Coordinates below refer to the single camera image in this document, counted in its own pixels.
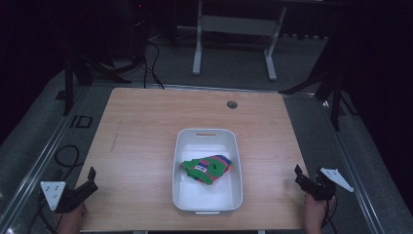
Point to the white metal table frame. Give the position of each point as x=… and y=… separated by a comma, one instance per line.
x=237, y=35

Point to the black tripod stand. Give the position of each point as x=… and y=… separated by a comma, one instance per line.
x=328, y=81
x=87, y=61

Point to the white plastic bin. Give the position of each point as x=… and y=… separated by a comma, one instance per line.
x=207, y=171

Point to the person's right hand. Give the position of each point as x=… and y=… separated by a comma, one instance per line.
x=315, y=216

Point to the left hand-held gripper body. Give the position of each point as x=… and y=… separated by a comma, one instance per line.
x=61, y=197

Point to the person's left hand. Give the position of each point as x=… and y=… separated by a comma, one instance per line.
x=69, y=221

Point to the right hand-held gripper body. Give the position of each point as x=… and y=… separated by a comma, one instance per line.
x=324, y=185

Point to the green striped sock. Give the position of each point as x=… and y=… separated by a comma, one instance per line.
x=206, y=169

